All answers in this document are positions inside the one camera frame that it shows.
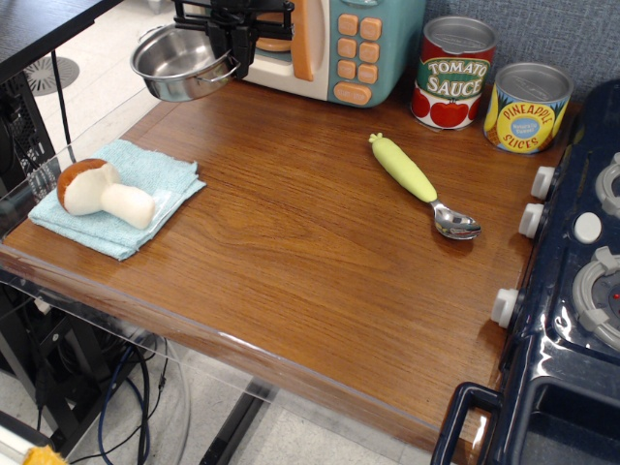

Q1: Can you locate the blue floor cable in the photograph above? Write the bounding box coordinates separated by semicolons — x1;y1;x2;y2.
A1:
98;346;151;465

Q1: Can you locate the tomato sauce can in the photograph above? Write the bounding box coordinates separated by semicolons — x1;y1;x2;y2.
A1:
411;15;498;130

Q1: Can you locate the toy microwave teal cream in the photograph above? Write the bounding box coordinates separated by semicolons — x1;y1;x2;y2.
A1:
243;1;426;108

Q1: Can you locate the dark blue toy stove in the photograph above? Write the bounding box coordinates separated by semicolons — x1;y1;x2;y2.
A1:
432;80;619;464

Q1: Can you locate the black table leg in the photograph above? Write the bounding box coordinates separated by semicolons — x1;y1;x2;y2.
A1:
199;382;274;465

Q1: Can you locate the plush mushroom toy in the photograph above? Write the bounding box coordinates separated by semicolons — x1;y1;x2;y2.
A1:
57;159;156;230

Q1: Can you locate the light blue folded cloth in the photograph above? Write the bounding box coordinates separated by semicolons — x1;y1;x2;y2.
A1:
29;139;205;261

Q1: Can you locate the pineapple slices can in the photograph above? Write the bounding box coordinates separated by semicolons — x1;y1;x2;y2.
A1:
483;62;574;155

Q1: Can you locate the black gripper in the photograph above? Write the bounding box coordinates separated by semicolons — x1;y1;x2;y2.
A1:
174;0;295;79

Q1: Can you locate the black side desk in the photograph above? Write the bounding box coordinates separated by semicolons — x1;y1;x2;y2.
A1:
1;0;120;82

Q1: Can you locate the green handled metal spoon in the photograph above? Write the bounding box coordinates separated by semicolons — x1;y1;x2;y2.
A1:
368;133;481;240

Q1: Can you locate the black floor cable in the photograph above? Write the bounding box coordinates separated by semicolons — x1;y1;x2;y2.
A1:
70;338;171;465

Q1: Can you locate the stainless steel pan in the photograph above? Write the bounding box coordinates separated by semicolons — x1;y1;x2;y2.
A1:
130;24;240;103

